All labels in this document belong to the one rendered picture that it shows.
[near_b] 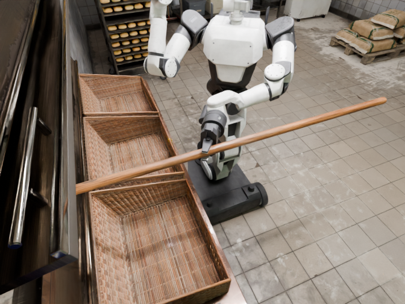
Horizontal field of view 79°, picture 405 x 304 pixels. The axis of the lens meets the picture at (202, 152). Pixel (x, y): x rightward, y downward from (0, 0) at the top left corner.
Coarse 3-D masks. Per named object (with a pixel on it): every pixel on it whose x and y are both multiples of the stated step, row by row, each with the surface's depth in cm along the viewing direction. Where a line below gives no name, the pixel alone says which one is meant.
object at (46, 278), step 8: (32, 280) 56; (40, 280) 56; (48, 280) 59; (16, 288) 55; (24, 288) 55; (32, 288) 55; (40, 288) 55; (48, 288) 58; (16, 296) 54; (24, 296) 54; (32, 296) 54; (40, 296) 54; (48, 296) 57
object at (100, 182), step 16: (336, 112) 97; (352, 112) 100; (272, 128) 90; (288, 128) 91; (224, 144) 84; (240, 144) 86; (160, 160) 78; (176, 160) 79; (112, 176) 74; (128, 176) 75; (80, 192) 72
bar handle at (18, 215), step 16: (32, 112) 52; (32, 128) 49; (48, 128) 55; (32, 144) 46; (32, 160) 44; (16, 192) 38; (32, 192) 40; (16, 208) 36; (16, 224) 34; (16, 240) 33
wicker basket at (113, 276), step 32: (96, 192) 114; (128, 192) 123; (160, 192) 133; (192, 192) 127; (96, 224) 105; (128, 224) 130; (192, 224) 130; (96, 256) 93; (128, 256) 118; (160, 256) 119; (192, 256) 119; (96, 288) 85; (128, 288) 106; (160, 288) 109; (192, 288) 110; (224, 288) 103
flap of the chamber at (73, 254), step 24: (48, 0) 134; (48, 24) 107; (48, 48) 89; (24, 72) 80; (48, 72) 77; (24, 96) 70; (48, 96) 67; (24, 120) 62; (48, 120) 60; (72, 120) 61; (48, 144) 54; (72, 144) 55; (48, 168) 49; (72, 168) 50; (0, 192) 47; (48, 192) 45; (72, 192) 45; (0, 216) 44; (48, 216) 41; (72, 216) 42; (0, 240) 40; (24, 240) 39; (48, 240) 38; (72, 240) 39; (0, 264) 37; (24, 264) 37; (48, 264) 36; (0, 288) 36
